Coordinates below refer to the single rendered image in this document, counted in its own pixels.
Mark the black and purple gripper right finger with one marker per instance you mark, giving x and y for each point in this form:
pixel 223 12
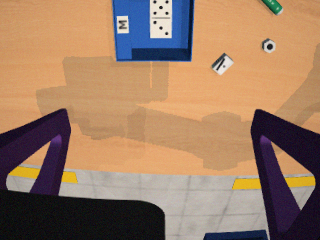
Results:
pixel 281 207

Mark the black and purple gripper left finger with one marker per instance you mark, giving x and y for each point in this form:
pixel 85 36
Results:
pixel 19 144

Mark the blue rack of bins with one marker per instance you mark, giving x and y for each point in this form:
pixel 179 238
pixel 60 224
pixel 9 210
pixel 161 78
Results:
pixel 175 49

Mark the green battery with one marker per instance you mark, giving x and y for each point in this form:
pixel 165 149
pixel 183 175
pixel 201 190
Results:
pixel 274 6

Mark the silver hex nut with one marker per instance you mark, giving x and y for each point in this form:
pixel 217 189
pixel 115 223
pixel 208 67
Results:
pixel 268 45

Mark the white domino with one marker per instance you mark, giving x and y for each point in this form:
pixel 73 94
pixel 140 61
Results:
pixel 160 18

